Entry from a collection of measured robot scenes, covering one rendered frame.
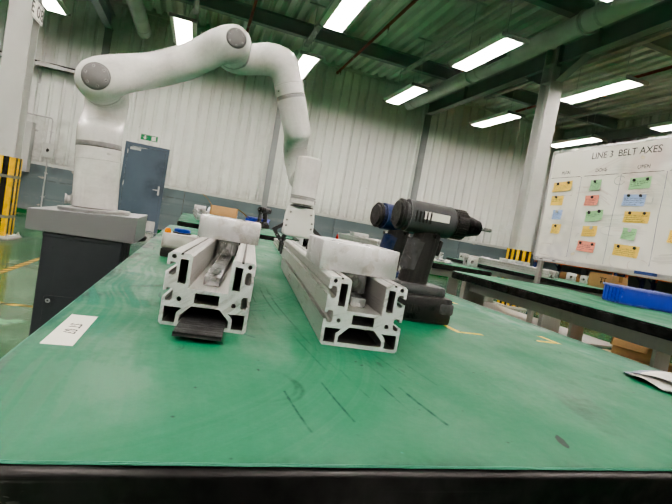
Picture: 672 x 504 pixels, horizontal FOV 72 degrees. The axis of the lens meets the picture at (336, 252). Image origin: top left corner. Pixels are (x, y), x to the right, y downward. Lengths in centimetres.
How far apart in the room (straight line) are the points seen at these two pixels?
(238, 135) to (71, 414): 1224
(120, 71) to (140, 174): 1096
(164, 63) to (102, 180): 38
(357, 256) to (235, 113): 1200
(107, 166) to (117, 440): 121
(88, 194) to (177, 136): 1101
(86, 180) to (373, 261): 101
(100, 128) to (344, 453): 128
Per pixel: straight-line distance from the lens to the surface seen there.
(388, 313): 59
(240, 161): 1244
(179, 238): 121
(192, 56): 151
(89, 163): 148
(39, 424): 34
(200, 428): 33
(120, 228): 141
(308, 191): 151
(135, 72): 148
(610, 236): 410
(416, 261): 86
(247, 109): 1264
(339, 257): 63
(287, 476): 31
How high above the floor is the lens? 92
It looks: 3 degrees down
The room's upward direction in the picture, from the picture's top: 10 degrees clockwise
